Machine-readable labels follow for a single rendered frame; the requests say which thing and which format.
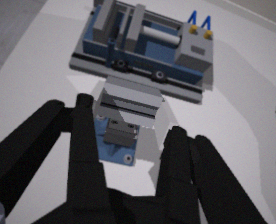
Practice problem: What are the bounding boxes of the dark grey rectangular block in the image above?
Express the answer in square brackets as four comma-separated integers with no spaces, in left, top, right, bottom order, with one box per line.
[98,76,163,128]

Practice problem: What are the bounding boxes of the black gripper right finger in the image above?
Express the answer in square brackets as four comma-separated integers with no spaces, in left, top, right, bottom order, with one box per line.
[154,97,268,224]

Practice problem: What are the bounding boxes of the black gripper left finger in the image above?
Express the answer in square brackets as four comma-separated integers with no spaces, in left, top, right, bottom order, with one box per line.
[0,80,116,224]

